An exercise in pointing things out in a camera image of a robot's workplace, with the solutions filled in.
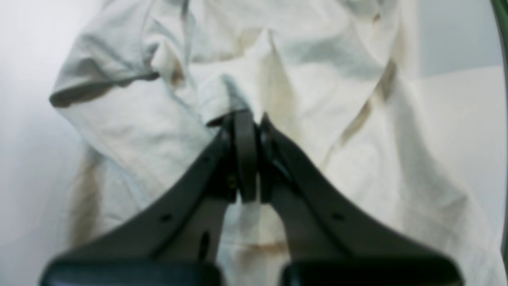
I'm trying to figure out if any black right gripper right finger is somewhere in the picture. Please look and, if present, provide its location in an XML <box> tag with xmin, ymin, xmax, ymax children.
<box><xmin>259</xmin><ymin>114</ymin><xmax>465</xmax><ymax>286</ymax></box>

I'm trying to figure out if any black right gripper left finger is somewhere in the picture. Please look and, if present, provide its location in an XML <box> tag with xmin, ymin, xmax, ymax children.
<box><xmin>40</xmin><ymin>110</ymin><xmax>258</xmax><ymax>286</ymax></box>

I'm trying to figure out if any white t-shirt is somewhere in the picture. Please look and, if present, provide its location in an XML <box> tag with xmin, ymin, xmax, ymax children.
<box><xmin>50</xmin><ymin>0</ymin><xmax>507</xmax><ymax>286</ymax></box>

